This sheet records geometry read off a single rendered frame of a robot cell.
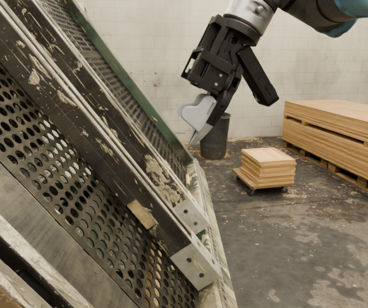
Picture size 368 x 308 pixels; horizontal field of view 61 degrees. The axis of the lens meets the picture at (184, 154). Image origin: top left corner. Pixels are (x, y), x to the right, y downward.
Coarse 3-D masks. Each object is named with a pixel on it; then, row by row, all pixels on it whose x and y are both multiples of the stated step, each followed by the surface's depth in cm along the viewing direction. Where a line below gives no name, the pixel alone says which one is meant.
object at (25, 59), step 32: (0, 0) 64; (0, 32) 62; (32, 64) 64; (32, 96) 65; (64, 96) 66; (64, 128) 68; (96, 128) 68; (96, 160) 70; (128, 160) 74; (128, 192) 72; (160, 192) 79; (160, 224) 75; (192, 256) 77
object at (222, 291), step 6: (198, 162) 183; (198, 168) 168; (198, 174) 157; (204, 192) 140; (204, 198) 133; (204, 204) 125; (204, 210) 120; (210, 222) 115; (210, 228) 110; (210, 234) 104; (210, 240) 100; (216, 252) 97; (216, 258) 93; (222, 276) 87; (222, 282) 84; (222, 288) 81; (222, 294) 78; (222, 300) 75; (222, 306) 74; (228, 306) 76
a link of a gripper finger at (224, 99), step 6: (234, 84) 53; (228, 90) 51; (234, 90) 51; (222, 96) 51; (228, 96) 51; (222, 102) 51; (228, 102) 51; (216, 108) 52; (222, 108) 52; (210, 114) 53; (216, 114) 52; (222, 114) 52; (210, 120) 53; (216, 120) 53
